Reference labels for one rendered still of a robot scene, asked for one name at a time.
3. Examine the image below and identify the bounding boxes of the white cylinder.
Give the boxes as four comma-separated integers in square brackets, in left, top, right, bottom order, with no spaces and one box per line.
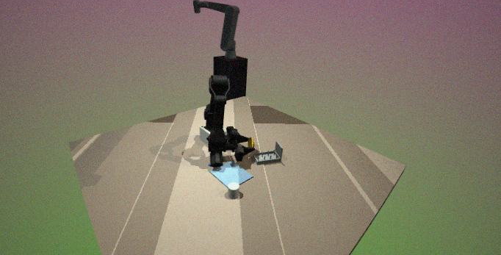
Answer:
[228,182,239,200]

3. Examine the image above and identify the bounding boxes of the yellow plate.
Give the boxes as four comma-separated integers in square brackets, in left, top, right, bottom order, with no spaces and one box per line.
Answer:
[248,137,254,148]

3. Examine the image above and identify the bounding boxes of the light blue square mat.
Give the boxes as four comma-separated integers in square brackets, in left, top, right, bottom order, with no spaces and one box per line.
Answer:
[210,161,253,187]

